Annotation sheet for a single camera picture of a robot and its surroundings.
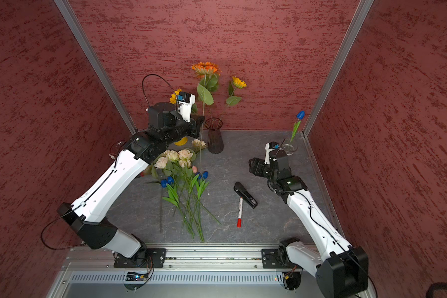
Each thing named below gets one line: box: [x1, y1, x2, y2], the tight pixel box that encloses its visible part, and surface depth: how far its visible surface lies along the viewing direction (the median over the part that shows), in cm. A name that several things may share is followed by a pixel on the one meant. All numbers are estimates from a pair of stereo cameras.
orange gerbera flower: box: [191, 61, 223, 121], surface depth 62 cm
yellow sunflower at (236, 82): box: [225, 76, 248, 108], surface depth 91 cm
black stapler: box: [233, 181, 258, 209], surface depth 91 cm
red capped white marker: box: [237, 197, 244, 228], surface depth 87 cm
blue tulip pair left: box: [160, 176, 175, 189], surface depth 96 cm
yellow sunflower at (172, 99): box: [169, 88, 183, 105], surface depth 84 cm
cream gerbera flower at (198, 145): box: [191, 138, 207, 153], surface depth 109 cm
